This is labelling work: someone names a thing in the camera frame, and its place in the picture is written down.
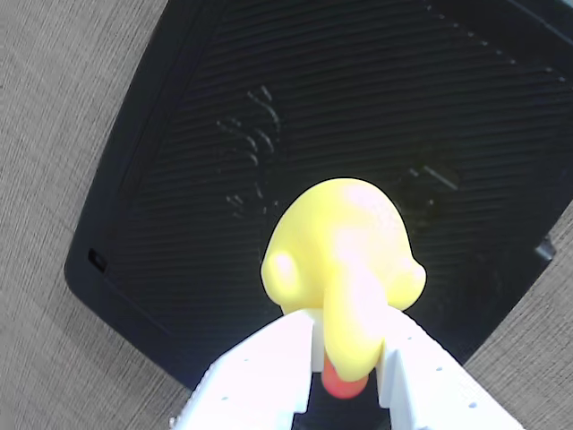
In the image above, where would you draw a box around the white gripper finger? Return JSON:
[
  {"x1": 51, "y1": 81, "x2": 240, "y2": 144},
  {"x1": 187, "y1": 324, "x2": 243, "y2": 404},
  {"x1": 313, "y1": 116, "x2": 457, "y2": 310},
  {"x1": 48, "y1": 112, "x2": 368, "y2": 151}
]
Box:
[
  {"x1": 169, "y1": 307, "x2": 324, "y2": 430},
  {"x1": 374, "y1": 307, "x2": 526, "y2": 430}
]

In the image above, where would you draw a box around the black plastic case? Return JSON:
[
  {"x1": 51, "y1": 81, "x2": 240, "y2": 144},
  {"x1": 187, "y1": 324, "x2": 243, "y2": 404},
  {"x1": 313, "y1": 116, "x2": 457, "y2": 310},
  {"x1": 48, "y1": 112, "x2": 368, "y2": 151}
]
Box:
[{"x1": 64, "y1": 0, "x2": 573, "y2": 391}]

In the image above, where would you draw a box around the yellow rubber duck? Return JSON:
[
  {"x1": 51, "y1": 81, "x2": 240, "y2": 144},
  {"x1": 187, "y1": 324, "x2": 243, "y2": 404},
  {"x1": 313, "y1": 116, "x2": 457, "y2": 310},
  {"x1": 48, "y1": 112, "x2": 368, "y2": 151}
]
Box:
[{"x1": 261, "y1": 176, "x2": 428, "y2": 400}]

